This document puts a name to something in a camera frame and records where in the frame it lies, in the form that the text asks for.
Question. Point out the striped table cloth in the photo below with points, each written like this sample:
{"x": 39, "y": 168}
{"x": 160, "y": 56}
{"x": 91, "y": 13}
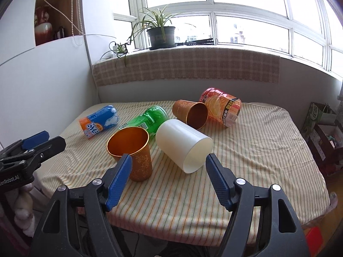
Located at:
{"x": 264, "y": 147}

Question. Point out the green paper bag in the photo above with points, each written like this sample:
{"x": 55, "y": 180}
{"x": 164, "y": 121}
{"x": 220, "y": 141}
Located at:
{"x": 318, "y": 113}

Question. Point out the gloved left hand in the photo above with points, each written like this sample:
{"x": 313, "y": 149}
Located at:
{"x": 21, "y": 204}

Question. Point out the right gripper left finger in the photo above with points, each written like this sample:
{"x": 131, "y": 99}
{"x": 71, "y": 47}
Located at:
{"x": 58, "y": 234}

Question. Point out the black power strip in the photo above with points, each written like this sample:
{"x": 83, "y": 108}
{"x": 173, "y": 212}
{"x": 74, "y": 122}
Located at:
{"x": 208, "y": 41}

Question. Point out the brown Rongzhuang paper cup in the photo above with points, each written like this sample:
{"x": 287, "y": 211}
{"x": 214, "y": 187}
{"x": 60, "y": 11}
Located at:
{"x": 133, "y": 141}

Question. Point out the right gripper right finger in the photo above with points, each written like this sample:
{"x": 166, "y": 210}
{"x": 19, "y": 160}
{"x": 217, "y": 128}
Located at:
{"x": 279, "y": 232}

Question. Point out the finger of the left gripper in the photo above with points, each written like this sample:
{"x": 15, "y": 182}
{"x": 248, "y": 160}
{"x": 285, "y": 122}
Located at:
{"x": 49, "y": 148}
{"x": 35, "y": 140}

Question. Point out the blue orange drink cup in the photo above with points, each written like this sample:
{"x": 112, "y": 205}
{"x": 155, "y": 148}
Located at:
{"x": 99, "y": 121}

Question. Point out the potted spider plant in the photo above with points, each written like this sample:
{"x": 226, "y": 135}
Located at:
{"x": 157, "y": 24}

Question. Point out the red white vase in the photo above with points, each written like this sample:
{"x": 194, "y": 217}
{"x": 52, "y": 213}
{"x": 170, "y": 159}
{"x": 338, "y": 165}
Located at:
{"x": 42, "y": 26}

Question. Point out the dark cardboard box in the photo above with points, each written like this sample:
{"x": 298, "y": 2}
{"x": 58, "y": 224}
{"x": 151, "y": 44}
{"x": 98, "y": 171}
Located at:
{"x": 325, "y": 143}

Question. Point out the red noodle cup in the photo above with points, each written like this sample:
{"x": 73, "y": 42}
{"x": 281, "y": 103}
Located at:
{"x": 222, "y": 107}

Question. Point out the plaid windowsill blanket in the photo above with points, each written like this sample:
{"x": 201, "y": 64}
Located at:
{"x": 189, "y": 63}

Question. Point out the white plastic cup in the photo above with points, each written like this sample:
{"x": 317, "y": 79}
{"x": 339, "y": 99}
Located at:
{"x": 184, "y": 145}

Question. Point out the wooden shelf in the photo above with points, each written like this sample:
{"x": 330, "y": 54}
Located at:
{"x": 65, "y": 17}

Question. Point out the brown cup with white band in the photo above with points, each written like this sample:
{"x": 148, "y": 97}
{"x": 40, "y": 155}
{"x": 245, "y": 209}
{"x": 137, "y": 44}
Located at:
{"x": 194, "y": 114}

